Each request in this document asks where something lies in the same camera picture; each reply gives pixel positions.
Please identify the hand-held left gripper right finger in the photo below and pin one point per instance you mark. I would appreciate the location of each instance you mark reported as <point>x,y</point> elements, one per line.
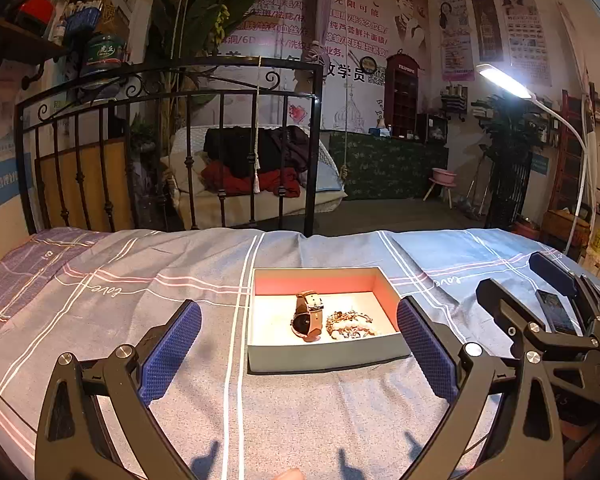
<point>425,355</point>

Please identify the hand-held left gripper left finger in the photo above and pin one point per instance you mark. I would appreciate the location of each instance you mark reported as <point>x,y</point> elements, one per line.
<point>172,350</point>

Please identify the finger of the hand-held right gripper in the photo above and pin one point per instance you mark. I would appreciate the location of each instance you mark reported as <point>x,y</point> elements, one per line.
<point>505,305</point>
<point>552,272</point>

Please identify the gold charm earring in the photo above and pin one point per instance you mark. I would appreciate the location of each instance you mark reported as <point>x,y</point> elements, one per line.
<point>345,317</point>

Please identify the box with pink inside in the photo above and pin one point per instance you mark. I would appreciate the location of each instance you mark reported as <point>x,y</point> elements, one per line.
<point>320,357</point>

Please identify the person's left hand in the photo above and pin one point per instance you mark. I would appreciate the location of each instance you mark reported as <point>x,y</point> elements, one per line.
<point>290,475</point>

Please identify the black smartphone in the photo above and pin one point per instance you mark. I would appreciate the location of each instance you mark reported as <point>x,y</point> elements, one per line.
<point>557,310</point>

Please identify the grey striped bed sheet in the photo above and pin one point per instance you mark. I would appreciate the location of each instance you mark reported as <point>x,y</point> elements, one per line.
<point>130,320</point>

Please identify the red wooden shelf rack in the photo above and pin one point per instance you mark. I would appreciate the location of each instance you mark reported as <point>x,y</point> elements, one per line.
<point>570,160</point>

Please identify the pink stool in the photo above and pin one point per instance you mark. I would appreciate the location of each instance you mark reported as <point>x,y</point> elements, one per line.
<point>442,176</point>

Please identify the purple plaid pillow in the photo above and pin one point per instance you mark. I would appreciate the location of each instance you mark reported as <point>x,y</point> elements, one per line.
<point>30,260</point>

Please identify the yellow wooden panel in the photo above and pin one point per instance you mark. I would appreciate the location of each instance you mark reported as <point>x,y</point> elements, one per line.
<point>115,185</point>

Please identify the red cloth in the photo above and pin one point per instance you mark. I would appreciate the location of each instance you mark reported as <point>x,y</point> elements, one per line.
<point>220,177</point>

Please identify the white wicker swing chair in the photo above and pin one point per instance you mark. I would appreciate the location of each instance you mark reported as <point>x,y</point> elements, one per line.
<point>190,170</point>

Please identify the green patterned counter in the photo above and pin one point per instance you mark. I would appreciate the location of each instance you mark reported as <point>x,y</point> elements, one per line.
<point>390,165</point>

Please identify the white floor lamp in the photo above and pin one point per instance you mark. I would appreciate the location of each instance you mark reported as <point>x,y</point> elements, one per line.
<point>505,80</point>

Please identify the black cloth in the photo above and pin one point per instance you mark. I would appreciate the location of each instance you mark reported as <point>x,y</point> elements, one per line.
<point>230,145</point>

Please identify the red phone booth cabinet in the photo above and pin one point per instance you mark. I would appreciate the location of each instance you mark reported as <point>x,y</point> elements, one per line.
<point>402,95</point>

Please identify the green round tin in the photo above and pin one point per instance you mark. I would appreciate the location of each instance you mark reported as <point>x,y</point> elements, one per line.
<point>104,55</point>

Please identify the blue basket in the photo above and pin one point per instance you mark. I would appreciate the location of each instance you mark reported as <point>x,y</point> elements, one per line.
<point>82,22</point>

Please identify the tall green leafy plant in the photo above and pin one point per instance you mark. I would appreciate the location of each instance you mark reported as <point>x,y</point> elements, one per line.
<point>205,0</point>

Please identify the red box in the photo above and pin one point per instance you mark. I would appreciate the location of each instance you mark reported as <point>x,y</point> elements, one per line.
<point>36,7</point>

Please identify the black iron bed frame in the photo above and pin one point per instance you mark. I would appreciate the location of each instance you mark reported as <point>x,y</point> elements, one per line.
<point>313,170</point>

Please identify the white portrait wall poster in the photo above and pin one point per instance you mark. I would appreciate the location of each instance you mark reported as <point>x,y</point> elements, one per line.
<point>525,30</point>

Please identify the dark narrow wall poster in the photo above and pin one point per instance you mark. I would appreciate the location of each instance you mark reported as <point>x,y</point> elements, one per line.
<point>486,25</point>

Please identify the pink wall poster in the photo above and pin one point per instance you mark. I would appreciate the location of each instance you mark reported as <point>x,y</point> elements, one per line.
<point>454,35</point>

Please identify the blue face wall poster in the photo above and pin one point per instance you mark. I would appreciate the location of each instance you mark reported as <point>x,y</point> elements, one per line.
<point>0,125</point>

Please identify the large printed wall poster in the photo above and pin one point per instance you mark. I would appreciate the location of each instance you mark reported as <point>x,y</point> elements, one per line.
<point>370,20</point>

